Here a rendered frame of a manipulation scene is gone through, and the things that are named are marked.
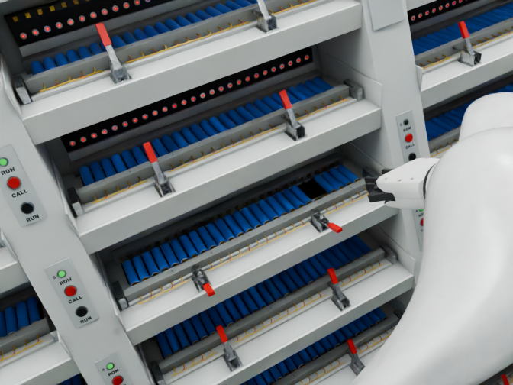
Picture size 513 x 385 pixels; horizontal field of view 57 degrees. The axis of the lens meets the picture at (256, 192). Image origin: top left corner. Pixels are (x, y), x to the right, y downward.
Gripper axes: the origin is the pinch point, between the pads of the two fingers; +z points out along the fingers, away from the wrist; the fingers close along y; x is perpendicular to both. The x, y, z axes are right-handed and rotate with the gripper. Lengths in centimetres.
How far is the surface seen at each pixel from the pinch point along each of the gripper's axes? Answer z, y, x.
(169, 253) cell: 23.2, 36.7, 1.2
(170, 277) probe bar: 18.3, 38.6, 4.3
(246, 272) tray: 14.1, 25.4, 8.7
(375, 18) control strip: 5.9, -12.7, -26.8
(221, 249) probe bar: 18.2, 27.6, 3.5
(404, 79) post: 8.7, -17.2, -14.1
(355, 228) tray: 14.9, 0.5, 11.2
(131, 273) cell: 23, 45, 1
